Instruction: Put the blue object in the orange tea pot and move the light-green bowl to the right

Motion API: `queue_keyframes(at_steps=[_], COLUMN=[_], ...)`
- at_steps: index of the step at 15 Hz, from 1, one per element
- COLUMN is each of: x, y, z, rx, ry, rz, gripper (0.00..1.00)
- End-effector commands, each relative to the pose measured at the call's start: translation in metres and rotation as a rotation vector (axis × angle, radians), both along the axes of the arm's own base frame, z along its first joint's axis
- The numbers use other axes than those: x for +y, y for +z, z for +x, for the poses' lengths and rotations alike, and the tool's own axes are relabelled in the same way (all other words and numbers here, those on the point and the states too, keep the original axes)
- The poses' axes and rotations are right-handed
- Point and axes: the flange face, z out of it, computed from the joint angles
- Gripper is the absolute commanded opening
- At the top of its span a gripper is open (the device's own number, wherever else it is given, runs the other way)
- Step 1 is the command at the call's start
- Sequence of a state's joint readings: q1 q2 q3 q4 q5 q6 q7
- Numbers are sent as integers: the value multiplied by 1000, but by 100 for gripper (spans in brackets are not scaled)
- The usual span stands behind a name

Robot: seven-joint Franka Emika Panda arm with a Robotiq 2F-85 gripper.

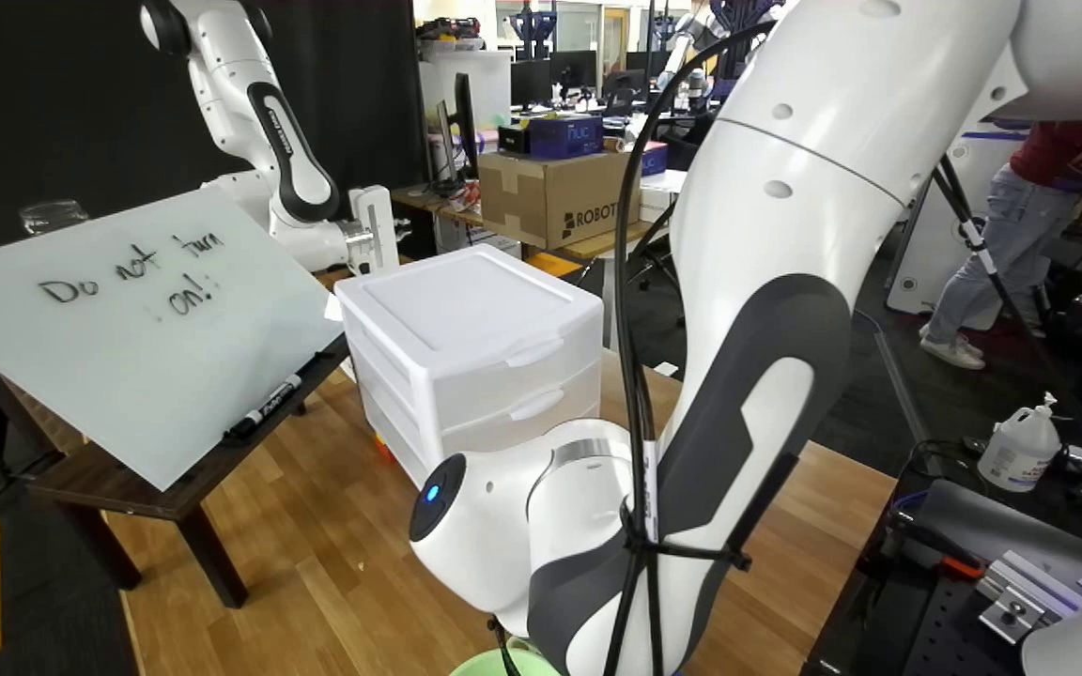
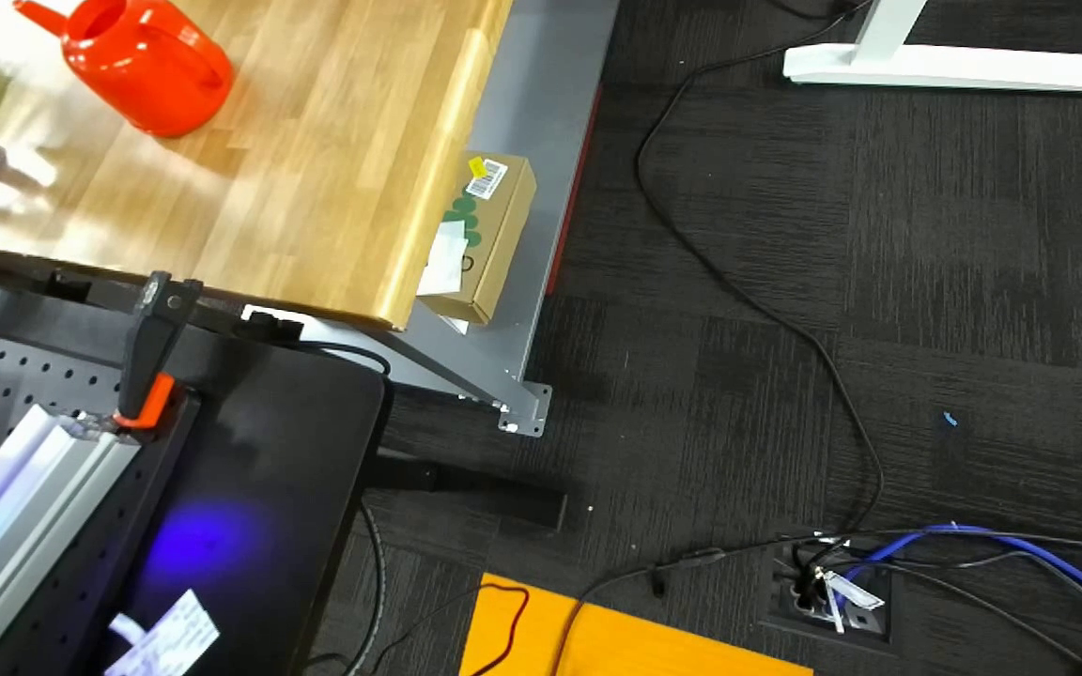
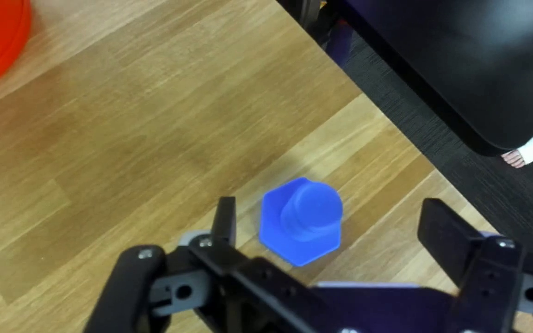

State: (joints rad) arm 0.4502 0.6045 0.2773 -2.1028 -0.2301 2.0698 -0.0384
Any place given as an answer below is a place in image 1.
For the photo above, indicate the dark wooden stand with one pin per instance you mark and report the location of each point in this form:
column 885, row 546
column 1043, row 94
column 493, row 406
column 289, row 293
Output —
column 102, row 482

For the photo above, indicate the black computer monitor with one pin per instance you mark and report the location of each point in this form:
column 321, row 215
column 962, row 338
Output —
column 554, row 78

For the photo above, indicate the white background cabinet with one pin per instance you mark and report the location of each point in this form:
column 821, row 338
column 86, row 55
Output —
column 487, row 86

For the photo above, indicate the blue and black box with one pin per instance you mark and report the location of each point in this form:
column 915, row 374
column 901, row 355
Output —
column 554, row 136

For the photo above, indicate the large cardboard box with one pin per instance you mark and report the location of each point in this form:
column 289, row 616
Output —
column 554, row 200

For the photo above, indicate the silver aluminium extrusion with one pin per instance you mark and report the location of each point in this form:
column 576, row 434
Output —
column 1043, row 586

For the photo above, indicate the whiteboard with handwriting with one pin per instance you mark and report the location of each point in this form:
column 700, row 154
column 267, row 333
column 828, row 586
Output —
column 131, row 362

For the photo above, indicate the black perforated mounting board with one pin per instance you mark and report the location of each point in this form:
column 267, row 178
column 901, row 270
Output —
column 892, row 626

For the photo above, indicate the person in red shirt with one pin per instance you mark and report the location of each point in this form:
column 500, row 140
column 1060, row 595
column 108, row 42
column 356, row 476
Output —
column 1005, row 238

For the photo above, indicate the white plastic drawer unit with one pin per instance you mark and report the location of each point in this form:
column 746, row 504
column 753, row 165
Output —
column 468, row 313

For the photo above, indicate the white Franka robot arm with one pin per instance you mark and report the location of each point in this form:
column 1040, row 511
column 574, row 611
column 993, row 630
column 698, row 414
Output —
column 817, row 151

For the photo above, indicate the black whiteboard marker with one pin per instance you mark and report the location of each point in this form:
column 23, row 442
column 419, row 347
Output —
column 267, row 403

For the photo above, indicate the light-green bowl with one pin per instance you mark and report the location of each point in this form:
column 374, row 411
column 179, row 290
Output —
column 473, row 665

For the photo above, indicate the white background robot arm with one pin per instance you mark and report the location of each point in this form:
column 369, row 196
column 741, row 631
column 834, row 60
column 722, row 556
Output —
column 222, row 78

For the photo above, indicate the white plastic jug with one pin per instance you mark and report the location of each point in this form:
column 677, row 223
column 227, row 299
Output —
column 1015, row 452

